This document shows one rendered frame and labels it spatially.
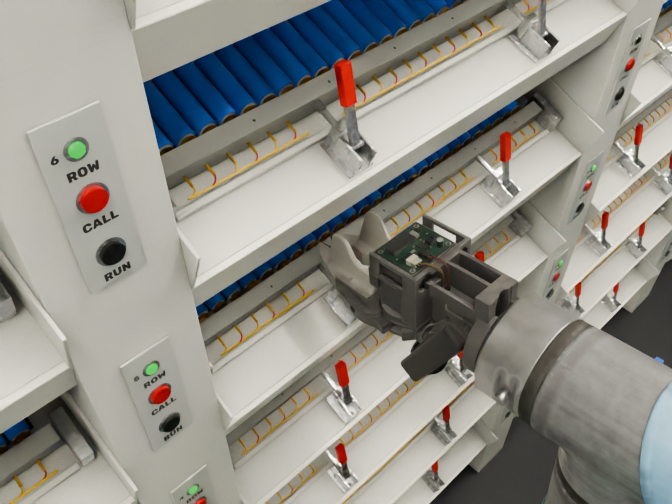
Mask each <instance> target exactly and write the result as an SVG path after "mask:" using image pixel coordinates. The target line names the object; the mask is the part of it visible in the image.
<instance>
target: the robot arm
mask: <svg viewBox="0 0 672 504"><path fill-rule="evenodd" d="M434 225H436V226H438V227H440V228H441V229H443V230H445V231H447V232H449V233H451V234H453V235H455V236H456V240H455V242H453V241H452V240H450V239H448V238H446V237H444V236H442V235H441V234H439V233H437V232H435V231H434ZM331 240H332V241H331V247H330V246H329V245H327V244H325V243H324V242H322V241H321V242H320V243H319V251H320V257H321V261H322V264H323V266H324V268H325V270H326V272H327V274H328V276H329V278H330V279H331V281H332V283H333V284H334V286H335V287H336V290H337V292H338V294H339V295H340V297H341V299H342V300H343V302H344V303H345V305H346V306H347V308H348V309H349V311H350V312H351V313H352V314H353V315H354V316H355V317H356V318H357V319H358V320H360V321H362V322H363V323H365V324H367V325H370V326H372V327H375V328H376V329H378V330H379V331H380V332H381V333H382V334H385V333H386V332H388V331H389V332H391V333H393V334H395V335H398V336H400V337H402V341H409V340H416V342H415V343H414V344H413V346H412V348H411V351H410V353H411V354H409V355H408V356H407V357H406V358H404V359H403V360H402V361H401V366H402V368H403V369H404V370H405V371H406V373H407V374H408V375H409V376H410V378H411V379H412V380H413V381H418V380H420V379H421V378H423V377H424V376H426V375H427V374H428V375H433V374H437V373H439V372H441V371H442V370H443V369H444V368H445V367H446V365H447V363H448V360H450V359H451V358H453V357H454V356H456V355H457V354H459V353H460V352H462V351H463V357H462V359H463V364H464V366H465V367H466V368H467V369H468V370H470V371H471V372H473V373H474V378H475V384H476V387H477V389H478V390H480V391H481V392H483V393H484V394H486V395H487V396H489V397H490V398H491V399H493V400H494V401H496V402H497V403H498V404H500V405H502V406H503V407H504V408H506V409H507V410H509V411H510V412H512V413H513V414H515V415H516V416H518V417H519V418H520V420H522V421H523V422H525V423H526V424H527V425H529V426H530V427H532V428H533V429H535V430H536V431H538V432H539V433H540V434H542V435H543V436H545V437H546V438H548V439H549V440H551V441H552V442H554V443H555V444H556V445H558V446H559V450H558V453H557V457H556V461H555V465H554V469H553V472H552V476H551V480H550V484H549V488H548V492H547V495H546V496H545V498H544V499H543V502H542V504H672V369H671V368H669V367H668V366H666V365H664V364H662V363H660V362H658V361H657V360H655V359H653V358H651V357H649V356H647V355H646V354H644V353H642V352H640V351H638V350H637V349H635V348H633V347H631V346H629V345H627V344H626V343H624V342H622V341H620V340H618V339H616V338H615V337H613V336H611V335H609V334H607V333H605V332H604V331H602V330H600V329H598V328H596V327H594V326H592V325H591V324H589V323H587V322H585V320H584V319H582V318H580V317H579V316H577V315H575V314H573V313H571V312H569V311H568V310H566V309H564V308H562V307H560V306H558V305H557V304H555V303H553V302H551V301H549V300H547V299H546V298H544V297H542V296H540V295H538V294H530V295H527V296H525V297H523V298H521V299H520V298H518V297H517V290H518V280H516V279H514V278H512V277H510V276H508V275H507V274H505V273H503V272H501V271H499V270H497V269H496V268H494V267H492V266H490V265H488V264H486V263H485V262H483V261H481V260H479V259H477V258H475V257H474V256H472V255H470V254H471V238H470V237H468V236H466V235H464V234H463V233H461V232H459V231H457V230H455V229H453V228H451V227H449V226H447V225H445V224H443V223H442V222H440V221H438V220H436V219H434V218H432V217H430V216H428V215H426V214H423V215H422V224H420V223H418V222H414V223H413V224H411V225H410V226H408V227H407V228H406V229H404V230H403V231H401V232H400V233H399V234H397V235H396V236H394V237H393V238H392V239H391V238H390V236H389V235H388V232H387V230H386V227H385V225H384V222H383V220H382V218H381V217H380V216H379V215H377V214H376V213H374V212H367V213H366V214H365V216H364V220H363V224H362V228H361V232H360V236H358V235H352V234H338V233H334V234H332V235H331ZM357 259H358V260H359V261H360V262H359V261H358V260H357ZM363 265H366V266H369V267H368V268H366V267H365V266H363Z"/></svg>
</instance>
